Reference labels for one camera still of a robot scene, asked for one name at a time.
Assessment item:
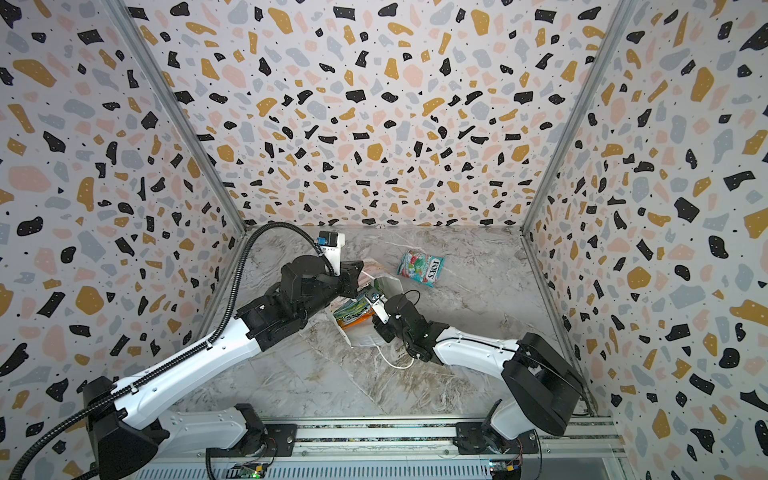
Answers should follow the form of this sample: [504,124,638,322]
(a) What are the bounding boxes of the orange snack packet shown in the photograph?
[336,312,373,330]

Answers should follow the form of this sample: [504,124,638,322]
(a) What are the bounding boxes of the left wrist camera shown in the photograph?
[317,230,345,276]

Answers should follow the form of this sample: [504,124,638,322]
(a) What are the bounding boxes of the red green Fox's candy bag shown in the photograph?
[397,250,444,287]

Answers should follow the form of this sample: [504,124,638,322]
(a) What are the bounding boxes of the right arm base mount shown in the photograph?
[453,422,539,456]

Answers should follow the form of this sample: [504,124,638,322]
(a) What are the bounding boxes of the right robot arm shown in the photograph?
[369,293,584,454]

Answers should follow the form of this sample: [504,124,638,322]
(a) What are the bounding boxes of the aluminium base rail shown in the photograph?
[133,416,634,479]

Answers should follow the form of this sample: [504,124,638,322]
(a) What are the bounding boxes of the yellow green Fox's candy bag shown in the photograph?
[332,297,374,321]

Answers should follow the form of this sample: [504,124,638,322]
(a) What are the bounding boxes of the right corner aluminium post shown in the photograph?
[521,0,637,239]

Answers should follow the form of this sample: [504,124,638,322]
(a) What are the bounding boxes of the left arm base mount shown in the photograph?
[207,423,298,459]

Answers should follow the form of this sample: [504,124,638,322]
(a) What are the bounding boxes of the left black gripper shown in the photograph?
[299,258,365,324]

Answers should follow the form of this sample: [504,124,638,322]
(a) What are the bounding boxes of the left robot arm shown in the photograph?
[83,255,364,479]

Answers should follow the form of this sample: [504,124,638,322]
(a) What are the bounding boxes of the corner aluminium post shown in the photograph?
[103,1,247,236]
[521,0,637,239]

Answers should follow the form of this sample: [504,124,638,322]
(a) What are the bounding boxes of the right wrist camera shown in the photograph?
[364,287,389,323]

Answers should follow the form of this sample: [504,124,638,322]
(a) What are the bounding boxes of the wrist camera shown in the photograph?
[317,230,345,276]
[364,287,389,323]

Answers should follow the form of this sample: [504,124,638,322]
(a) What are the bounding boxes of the left corner aluminium post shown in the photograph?
[103,1,247,236]

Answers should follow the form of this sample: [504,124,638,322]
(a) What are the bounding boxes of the black corrugated cable conduit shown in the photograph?
[8,221,328,480]

